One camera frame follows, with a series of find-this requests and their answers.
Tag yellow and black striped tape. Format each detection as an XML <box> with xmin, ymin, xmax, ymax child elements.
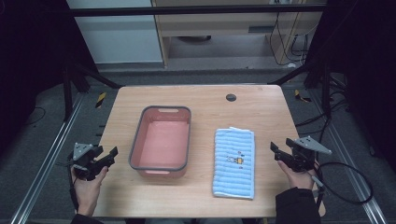
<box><xmin>293</xmin><ymin>89</ymin><xmax>313</xmax><ymax>104</ymax></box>
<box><xmin>94</xmin><ymin>91</ymin><xmax>107</xmax><ymax>109</ymax></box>

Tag white cabinet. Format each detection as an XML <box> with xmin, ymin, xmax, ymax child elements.
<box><xmin>65</xmin><ymin>0</ymin><xmax>164</xmax><ymax>65</ymax></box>

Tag person's left hand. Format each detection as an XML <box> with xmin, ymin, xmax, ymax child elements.
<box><xmin>70</xmin><ymin>165</ymin><xmax>109</xmax><ymax>217</ymax></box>

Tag aluminium floor rail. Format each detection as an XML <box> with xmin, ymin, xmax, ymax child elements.
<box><xmin>8</xmin><ymin>92</ymin><xmax>86</xmax><ymax>224</ymax></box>
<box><xmin>310</xmin><ymin>90</ymin><xmax>389</xmax><ymax>224</ymax></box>

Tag hanging black cables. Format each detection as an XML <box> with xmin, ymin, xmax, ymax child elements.
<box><xmin>268</xmin><ymin>11</ymin><xmax>310</xmax><ymax>68</ymax></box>

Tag black looped gripper cable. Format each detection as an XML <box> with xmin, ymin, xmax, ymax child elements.
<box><xmin>312</xmin><ymin>161</ymin><xmax>375</xmax><ymax>206</ymax></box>

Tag black metal stand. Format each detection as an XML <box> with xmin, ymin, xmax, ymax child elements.
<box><xmin>60</xmin><ymin>55</ymin><xmax>124</xmax><ymax>123</ymax></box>
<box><xmin>267</xmin><ymin>59</ymin><xmax>332</xmax><ymax>118</ymax></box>

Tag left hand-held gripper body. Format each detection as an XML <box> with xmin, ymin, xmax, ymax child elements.
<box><xmin>68</xmin><ymin>142</ymin><xmax>108</xmax><ymax>182</ymax></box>

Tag black floor cables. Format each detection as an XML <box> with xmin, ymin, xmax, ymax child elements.
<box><xmin>293</xmin><ymin>90</ymin><xmax>353</xmax><ymax>136</ymax></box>

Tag black horizontal frame bar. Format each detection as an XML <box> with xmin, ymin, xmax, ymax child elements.
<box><xmin>69</xmin><ymin>4</ymin><xmax>328</xmax><ymax>18</ymax></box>

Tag pink basin with grey rim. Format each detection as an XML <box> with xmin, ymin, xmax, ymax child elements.
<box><xmin>128</xmin><ymin>105</ymin><xmax>192</xmax><ymax>179</ymax></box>

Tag blue striped towel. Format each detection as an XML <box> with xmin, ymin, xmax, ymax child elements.
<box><xmin>212</xmin><ymin>126</ymin><xmax>257</xmax><ymax>201</ymax></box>

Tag person's right hand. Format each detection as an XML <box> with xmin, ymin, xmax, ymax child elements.
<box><xmin>276</xmin><ymin>160</ymin><xmax>319</xmax><ymax>190</ymax></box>

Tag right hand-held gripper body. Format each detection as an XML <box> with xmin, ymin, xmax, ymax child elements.
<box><xmin>287</xmin><ymin>135</ymin><xmax>332</xmax><ymax>173</ymax></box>

